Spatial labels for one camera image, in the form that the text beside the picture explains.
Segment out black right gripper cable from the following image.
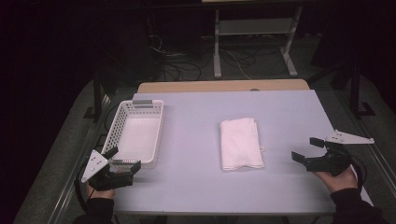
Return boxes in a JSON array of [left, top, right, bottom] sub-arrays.
[[350, 156, 367, 191]]

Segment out white metal desk frame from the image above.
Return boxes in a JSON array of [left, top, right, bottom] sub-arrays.
[[212, 5, 304, 80]]

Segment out white towel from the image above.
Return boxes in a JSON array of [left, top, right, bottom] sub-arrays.
[[219, 117, 266, 172]]

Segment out bundle of black floor cables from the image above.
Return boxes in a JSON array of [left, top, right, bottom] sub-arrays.
[[148, 33, 260, 82]]

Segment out white perforated plastic basket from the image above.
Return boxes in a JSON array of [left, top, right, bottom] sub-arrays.
[[101, 99, 165, 171]]

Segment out person's right hand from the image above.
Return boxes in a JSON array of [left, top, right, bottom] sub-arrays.
[[312, 167, 360, 194]]

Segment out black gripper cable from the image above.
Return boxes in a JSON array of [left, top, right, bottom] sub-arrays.
[[350, 156, 367, 191], [74, 162, 96, 214]]

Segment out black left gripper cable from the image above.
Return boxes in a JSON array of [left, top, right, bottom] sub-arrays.
[[74, 162, 96, 214]]

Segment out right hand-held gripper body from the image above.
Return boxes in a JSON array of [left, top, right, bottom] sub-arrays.
[[305, 129, 375, 177]]

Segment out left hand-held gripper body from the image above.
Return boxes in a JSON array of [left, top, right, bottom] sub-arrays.
[[81, 149, 134, 191]]

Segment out wooden table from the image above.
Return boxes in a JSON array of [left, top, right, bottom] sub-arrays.
[[136, 78, 311, 94]]

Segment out white floor cable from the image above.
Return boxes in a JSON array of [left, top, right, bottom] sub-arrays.
[[222, 49, 252, 80]]

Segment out person's left hand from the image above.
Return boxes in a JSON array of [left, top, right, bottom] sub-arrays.
[[86, 181, 116, 201]]

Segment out aluminium rail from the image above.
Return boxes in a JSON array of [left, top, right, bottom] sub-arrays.
[[46, 92, 112, 224], [337, 91, 396, 195]]

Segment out black metal stand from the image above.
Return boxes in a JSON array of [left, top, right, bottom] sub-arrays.
[[82, 70, 119, 123], [330, 60, 376, 119]]

